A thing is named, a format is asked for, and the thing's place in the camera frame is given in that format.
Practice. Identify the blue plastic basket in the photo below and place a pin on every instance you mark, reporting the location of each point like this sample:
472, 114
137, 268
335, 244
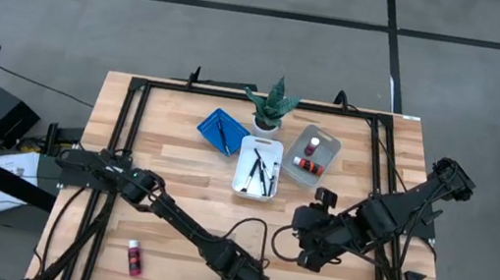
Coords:
209, 129

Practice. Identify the white sticker label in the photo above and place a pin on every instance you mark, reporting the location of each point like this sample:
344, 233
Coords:
411, 118

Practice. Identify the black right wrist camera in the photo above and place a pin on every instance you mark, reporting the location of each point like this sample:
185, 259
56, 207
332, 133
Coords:
326, 197

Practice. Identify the black power supply box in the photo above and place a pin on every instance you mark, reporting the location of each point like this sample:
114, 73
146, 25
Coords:
64, 134

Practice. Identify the grey plastic bin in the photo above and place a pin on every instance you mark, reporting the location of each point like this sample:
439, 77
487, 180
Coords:
329, 144

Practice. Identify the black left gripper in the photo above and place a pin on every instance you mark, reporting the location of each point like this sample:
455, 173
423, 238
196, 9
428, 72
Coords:
235, 269

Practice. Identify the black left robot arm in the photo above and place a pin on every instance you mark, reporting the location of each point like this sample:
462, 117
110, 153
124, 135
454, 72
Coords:
183, 222

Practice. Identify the black metal table frame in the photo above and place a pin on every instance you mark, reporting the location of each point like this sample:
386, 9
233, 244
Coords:
178, 87

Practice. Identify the white plastic bin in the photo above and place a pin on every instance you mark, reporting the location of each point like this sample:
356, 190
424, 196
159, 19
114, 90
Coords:
270, 153

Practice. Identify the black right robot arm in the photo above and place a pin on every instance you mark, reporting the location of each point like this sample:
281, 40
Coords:
420, 200

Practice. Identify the pink paint bottle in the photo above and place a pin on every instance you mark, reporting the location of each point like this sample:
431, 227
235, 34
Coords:
134, 258
312, 147

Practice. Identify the white paper sheets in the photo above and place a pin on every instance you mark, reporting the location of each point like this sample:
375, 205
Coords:
15, 164

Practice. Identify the potted snake plant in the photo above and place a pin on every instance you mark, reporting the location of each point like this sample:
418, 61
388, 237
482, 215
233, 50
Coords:
272, 106

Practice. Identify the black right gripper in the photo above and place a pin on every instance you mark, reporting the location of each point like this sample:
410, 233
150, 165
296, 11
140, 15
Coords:
325, 235

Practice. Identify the orange paint bottle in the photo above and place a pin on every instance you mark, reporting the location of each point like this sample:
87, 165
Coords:
308, 165

